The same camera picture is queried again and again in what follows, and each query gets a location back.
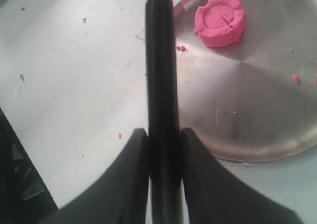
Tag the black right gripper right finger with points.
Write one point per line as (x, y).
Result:
(282, 192)

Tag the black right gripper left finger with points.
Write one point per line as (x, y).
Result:
(120, 195)

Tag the black knife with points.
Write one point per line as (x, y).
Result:
(163, 115)

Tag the pink clay lump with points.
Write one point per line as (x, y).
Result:
(220, 23)

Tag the round steel plate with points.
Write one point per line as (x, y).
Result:
(254, 100)

